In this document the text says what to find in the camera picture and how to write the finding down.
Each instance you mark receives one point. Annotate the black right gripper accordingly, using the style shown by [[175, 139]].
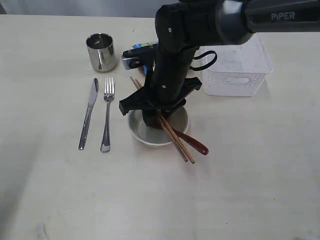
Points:
[[166, 85]]

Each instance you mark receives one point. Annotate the white speckled ceramic bowl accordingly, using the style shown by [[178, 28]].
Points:
[[153, 137]]

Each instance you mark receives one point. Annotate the silver metal fork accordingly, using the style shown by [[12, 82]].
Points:
[[108, 96]]

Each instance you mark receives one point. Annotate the dark wooden spoon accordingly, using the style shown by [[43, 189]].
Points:
[[201, 148]]

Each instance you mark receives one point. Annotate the wooden chopstick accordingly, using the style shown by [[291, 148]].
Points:
[[167, 131], [178, 139]]

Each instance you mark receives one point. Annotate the silver table knife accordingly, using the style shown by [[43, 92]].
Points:
[[92, 99]]

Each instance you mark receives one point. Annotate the blue chips bag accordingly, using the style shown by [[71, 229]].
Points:
[[140, 45]]

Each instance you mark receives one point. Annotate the shiny steel cup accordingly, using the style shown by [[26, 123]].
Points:
[[100, 47]]

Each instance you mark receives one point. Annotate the white perforated plastic basket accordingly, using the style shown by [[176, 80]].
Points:
[[238, 71]]

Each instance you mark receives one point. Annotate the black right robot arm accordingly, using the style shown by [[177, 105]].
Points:
[[182, 28]]

